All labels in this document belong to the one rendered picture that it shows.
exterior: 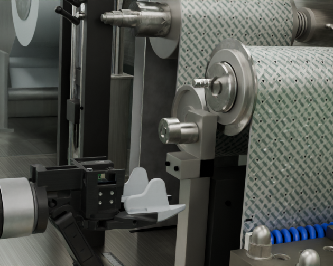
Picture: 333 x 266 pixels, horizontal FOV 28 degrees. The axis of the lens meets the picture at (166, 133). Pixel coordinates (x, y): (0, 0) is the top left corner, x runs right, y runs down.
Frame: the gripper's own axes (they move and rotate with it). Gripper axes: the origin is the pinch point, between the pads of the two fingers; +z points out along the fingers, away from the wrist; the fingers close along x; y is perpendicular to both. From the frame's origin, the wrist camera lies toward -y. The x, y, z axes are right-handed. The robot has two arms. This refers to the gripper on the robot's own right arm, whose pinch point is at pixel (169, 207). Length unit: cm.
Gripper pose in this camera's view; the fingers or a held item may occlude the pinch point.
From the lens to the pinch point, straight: 94.6
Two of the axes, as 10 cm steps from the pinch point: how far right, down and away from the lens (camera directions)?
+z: 8.9, -0.4, 4.5
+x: -4.4, -2.1, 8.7
